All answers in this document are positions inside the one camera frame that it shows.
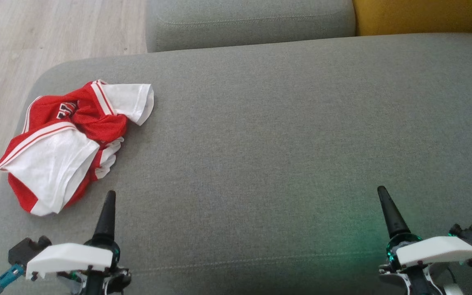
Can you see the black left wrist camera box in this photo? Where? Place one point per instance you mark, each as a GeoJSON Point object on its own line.
{"type": "Point", "coordinates": [27, 249]}

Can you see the grey sofa back cushion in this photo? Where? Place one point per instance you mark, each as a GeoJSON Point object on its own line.
{"type": "Point", "coordinates": [252, 22]}

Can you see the red and white sports jersey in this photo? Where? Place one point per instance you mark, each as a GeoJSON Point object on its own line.
{"type": "Point", "coordinates": [51, 164]}

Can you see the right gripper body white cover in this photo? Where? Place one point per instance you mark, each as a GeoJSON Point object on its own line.
{"type": "Point", "coordinates": [436, 250]}

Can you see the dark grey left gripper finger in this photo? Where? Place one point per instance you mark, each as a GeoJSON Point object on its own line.
{"type": "Point", "coordinates": [107, 221]}

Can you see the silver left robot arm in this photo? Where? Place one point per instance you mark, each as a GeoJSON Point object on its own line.
{"type": "Point", "coordinates": [92, 287]}

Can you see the yellow cushion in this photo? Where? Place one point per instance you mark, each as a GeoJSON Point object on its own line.
{"type": "Point", "coordinates": [416, 16]}

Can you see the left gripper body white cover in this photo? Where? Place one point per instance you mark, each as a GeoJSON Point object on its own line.
{"type": "Point", "coordinates": [70, 258]}

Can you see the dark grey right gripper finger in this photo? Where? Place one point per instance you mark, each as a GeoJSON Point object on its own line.
{"type": "Point", "coordinates": [391, 217]}

